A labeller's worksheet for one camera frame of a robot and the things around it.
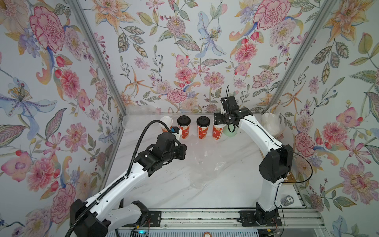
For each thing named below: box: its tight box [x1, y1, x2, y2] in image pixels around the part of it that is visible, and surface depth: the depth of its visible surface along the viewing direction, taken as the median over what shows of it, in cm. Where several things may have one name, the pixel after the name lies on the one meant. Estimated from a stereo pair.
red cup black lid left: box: [177, 115, 191, 139], surface depth 96 cm
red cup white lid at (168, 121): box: [159, 115, 174, 133], surface depth 95 cm
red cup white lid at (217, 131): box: [212, 124, 227, 140], surface depth 100 cm
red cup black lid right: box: [196, 115, 211, 140], surface depth 97 cm
